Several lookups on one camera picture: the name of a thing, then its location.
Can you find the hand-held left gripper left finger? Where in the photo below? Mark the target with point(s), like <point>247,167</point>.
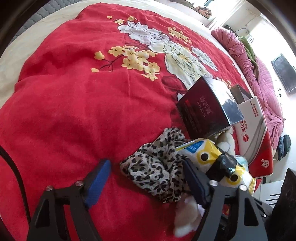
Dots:
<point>98,183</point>

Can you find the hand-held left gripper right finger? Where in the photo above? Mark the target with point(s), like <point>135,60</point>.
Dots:
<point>194,183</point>

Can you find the yellow cartoon tissue pack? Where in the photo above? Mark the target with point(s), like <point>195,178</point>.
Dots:
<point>208,150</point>

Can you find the leopard print scrunchie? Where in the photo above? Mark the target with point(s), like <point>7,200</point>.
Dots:
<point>150,166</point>

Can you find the red and white carton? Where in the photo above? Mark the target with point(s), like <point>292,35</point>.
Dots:
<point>252,129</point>

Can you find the cream plush bear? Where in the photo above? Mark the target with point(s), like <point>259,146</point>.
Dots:
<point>227,141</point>

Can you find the dark glossy gift box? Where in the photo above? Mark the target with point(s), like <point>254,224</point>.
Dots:
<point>201,111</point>

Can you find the red floral blanket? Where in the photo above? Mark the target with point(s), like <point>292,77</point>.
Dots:
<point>69,104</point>

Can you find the pink quilt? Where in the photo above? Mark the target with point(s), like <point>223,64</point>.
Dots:
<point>266,92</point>

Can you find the green cloth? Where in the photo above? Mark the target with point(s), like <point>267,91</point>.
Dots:
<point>248,49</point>

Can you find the colourful clothes pile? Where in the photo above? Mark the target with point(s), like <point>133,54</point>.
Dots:
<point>203,10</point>

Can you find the grey quilted headboard cover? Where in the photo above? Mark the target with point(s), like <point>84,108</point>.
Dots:
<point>39,16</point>

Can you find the black wall television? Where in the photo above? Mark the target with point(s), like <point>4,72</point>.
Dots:
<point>285,71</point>

